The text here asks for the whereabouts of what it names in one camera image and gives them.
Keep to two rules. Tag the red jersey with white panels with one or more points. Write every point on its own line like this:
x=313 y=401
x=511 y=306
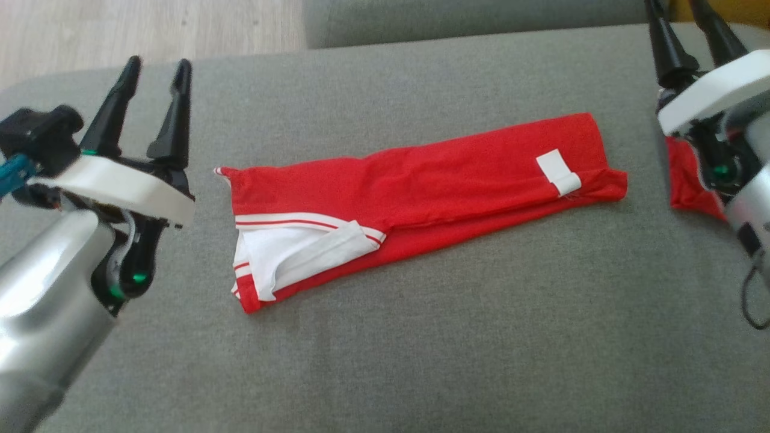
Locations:
x=451 y=180

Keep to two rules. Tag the grey fabric sofa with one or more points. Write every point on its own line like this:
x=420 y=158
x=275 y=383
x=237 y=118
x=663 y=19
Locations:
x=421 y=337

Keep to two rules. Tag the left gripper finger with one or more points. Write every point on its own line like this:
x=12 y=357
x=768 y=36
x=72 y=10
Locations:
x=111 y=114
x=175 y=120

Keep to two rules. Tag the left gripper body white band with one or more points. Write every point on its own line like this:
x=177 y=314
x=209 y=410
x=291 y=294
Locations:
x=120 y=186

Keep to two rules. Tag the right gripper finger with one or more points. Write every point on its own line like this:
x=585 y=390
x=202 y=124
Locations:
x=671 y=48
x=719 y=36

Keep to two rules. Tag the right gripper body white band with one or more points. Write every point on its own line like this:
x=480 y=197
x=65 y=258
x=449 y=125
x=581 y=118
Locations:
x=710 y=96

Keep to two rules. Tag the red shorts with white stripe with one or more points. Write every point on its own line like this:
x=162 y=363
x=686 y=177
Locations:
x=683 y=180

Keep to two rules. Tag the grey sofa backrest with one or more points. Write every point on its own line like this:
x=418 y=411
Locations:
x=451 y=21

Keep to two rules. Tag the yellow sofa cushion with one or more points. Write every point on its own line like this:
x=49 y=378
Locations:
x=752 y=11

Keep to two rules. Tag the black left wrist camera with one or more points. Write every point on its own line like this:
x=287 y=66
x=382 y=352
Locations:
x=42 y=138

